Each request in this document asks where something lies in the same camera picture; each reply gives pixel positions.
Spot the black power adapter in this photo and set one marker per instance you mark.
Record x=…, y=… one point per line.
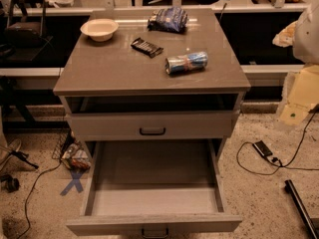
x=262, y=149

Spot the black bar right floor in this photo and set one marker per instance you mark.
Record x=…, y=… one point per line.
x=311, y=224

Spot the open grey drawer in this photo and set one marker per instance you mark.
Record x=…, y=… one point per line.
x=153, y=188

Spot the black snack bar wrapper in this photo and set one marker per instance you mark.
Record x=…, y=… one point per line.
x=146, y=48

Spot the black chair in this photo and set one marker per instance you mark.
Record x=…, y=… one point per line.
x=24, y=39

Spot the snack packets on floor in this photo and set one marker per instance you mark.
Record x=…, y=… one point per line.
x=75, y=157

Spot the black wire basket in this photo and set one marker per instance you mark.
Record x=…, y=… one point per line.
x=64, y=140

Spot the grey drawer cabinet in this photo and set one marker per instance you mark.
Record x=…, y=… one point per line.
x=114, y=78

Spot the redbull can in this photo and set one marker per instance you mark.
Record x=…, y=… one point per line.
x=186, y=63

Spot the black floor tool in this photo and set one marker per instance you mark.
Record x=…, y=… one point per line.
x=22, y=156

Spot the white ceramic bowl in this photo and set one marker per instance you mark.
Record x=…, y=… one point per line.
x=100, y=30

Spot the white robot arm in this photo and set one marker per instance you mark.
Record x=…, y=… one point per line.
x=303, y=36

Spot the blue chip bag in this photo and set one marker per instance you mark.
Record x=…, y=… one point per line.
x=173, y=19

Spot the closed upper grey drawer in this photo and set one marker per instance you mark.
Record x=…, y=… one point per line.
x=136, y=126

